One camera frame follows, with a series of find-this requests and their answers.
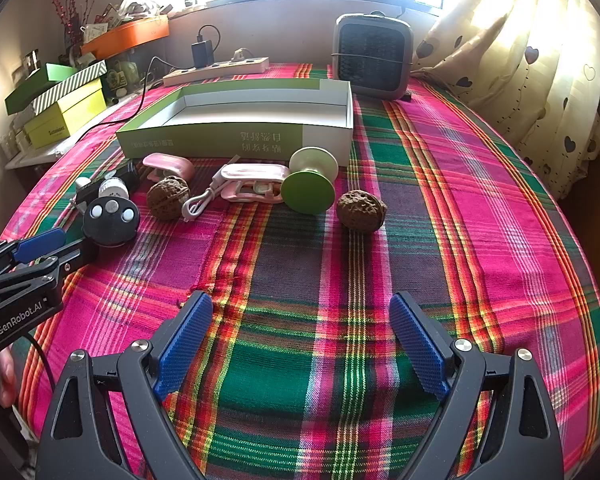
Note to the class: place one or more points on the cream heart-print curtain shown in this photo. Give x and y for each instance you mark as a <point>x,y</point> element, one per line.
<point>530,60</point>

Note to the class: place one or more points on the person's left hand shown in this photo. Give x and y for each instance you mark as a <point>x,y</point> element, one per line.
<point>7,380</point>

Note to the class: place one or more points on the white plug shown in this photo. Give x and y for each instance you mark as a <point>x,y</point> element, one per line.
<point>241,55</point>

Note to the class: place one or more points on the yellow-green box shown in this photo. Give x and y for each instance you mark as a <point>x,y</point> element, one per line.
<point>65,115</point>

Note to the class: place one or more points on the brown walnut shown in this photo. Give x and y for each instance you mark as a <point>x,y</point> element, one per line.
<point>361,208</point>
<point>167,197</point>

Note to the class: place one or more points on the grey space heater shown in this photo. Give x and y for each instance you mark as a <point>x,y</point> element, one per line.
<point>372,55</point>

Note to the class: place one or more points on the black round remote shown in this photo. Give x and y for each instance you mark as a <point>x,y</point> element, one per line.
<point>111,220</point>

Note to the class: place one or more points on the orange box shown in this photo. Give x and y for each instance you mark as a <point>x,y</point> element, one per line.
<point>127,35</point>

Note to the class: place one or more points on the green box lid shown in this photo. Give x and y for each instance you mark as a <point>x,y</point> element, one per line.
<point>35,87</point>

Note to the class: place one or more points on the pink plaid blanket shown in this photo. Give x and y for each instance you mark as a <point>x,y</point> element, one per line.
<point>305,335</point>

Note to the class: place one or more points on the small white round cap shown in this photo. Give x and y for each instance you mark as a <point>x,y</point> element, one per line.
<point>114,189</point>

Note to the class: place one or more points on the red flower branches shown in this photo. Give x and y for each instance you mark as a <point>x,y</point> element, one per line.
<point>67,5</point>

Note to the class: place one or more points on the white power strip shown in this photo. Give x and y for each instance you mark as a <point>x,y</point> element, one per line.
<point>215,70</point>

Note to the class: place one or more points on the black charger adapter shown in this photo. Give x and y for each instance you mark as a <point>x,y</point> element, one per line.
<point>202,52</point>

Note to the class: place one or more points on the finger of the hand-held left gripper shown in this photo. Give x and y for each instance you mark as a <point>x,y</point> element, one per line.
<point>40,242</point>
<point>75,255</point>

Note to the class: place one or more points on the green and white spool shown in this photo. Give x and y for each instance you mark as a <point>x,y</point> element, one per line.
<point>307,190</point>

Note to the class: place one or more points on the green and white cardboard box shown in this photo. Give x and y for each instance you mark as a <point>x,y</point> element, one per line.
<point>240,110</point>

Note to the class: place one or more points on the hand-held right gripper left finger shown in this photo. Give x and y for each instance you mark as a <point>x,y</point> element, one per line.
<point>185,345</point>

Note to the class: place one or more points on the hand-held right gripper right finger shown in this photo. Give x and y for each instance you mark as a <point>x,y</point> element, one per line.
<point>420,345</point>

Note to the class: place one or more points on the pink and white clip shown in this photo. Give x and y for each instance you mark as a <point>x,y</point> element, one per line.
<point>167,165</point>

